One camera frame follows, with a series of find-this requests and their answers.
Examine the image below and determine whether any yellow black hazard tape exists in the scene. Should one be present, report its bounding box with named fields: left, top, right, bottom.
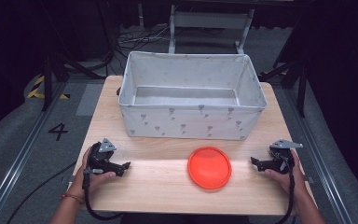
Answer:
left=26, top=76, right=72, bottom=101

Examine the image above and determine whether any person's right hand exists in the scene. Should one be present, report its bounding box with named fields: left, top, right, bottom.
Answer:
left=264, top=148, right=308, bottom=196

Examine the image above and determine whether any person's left hand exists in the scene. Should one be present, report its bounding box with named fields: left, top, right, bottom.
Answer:
left=68, top=146, right=117, bottom=200

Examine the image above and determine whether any thin black floor cable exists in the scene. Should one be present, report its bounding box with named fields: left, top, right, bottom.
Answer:
left=6, top=161, right=77, bottom=224

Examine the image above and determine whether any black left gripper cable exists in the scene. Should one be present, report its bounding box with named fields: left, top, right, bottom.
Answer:
left=81, top=169, right=124, bottom=222

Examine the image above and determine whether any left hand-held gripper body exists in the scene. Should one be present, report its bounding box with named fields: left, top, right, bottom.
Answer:
left=87, top=137, right=125, bottom=177

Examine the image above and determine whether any red string bracelet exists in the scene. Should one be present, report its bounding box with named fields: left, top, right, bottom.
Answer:
left=60, top=192, right=85, bottom=204

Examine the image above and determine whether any white printed fabric storage box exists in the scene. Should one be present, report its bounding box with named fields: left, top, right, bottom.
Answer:
left=117, top=50, right=269, bottom=141

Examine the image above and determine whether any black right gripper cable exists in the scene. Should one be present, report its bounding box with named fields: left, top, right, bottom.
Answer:
left=273, top=155, right=296, bottom=224

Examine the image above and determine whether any grey metal frame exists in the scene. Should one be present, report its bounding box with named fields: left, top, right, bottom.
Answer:
left=168, top=4, right=256, bottom=55

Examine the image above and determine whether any bundle of floor cables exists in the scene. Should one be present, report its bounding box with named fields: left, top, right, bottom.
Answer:
left=114, top=25, right=172, bottom=52

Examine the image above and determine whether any black metal stand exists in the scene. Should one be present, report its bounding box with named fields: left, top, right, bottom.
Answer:
left=258, top=54, right=310, bottom=119
left=40, top=53, right=108, bottom=112

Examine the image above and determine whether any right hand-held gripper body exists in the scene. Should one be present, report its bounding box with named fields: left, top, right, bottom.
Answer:
left=258, top=138, right=304, bottom=175

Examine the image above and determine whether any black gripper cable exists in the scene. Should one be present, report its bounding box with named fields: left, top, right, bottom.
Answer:
left=81, top=169, right=124, bottom=222
left=273, top=155, right=296, bottom=224

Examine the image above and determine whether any orange round plate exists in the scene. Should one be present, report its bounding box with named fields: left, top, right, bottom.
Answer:
left=186, top=146, right=233, bottom=190

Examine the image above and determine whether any grey metal floor rail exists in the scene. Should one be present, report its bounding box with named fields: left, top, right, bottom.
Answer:
left=0, top=81, right=68, bottom=222
left=283, top=88, right=355, bottom=224

